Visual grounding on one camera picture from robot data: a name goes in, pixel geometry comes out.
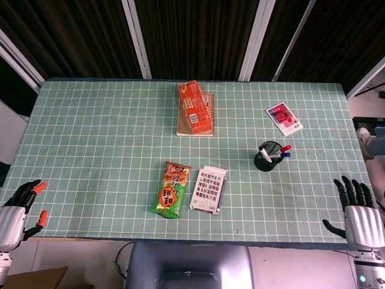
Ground orange carton box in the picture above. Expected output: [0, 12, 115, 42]
[177, 80, 214, 135]

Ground marker with red cap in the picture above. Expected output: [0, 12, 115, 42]
[270, 144, 292, 159]

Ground white photo card box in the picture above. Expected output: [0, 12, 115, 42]
[189, 164, 229, 216]

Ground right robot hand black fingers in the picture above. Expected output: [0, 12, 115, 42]
[322, 176, 377, 250]

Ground black shelf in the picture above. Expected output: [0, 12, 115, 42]
[352, 116, 385, 131]

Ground red and white postcard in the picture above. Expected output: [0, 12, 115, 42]
[265, 102, 304, 137]

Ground blue jeans leg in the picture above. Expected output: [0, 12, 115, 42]
[365, 126, 385, 158]

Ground white shoe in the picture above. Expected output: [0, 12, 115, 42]
[356, 127, 375, 160]

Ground green grid tablecloth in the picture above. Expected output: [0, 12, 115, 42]
[0, 78, 375, 250]

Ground white frame post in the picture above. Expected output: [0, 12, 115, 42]
[271, 0, 317, 82]
[121, 0, 152, 80]
[0, 28, 46, 93]
[238, 0, 269, 82]
[345, 56, 385, 100]

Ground black mesh pen holder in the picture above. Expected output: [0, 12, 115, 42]
[254, 140, 285, 173]

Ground black cable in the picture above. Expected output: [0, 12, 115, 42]
[115, 242, 134, 279]

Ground brown spiral notebook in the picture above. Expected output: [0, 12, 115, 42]
[176, 92, 215, 137]

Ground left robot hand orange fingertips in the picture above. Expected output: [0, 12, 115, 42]
[0, 179, 49, 252]

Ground green snack bag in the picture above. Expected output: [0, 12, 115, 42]
[150, 161, 193, 219]

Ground brown cardboard box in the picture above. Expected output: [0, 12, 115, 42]
[1, 266, 69, 289]

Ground white marker with black cap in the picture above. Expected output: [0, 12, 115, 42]
[258, 145, 273, 164]

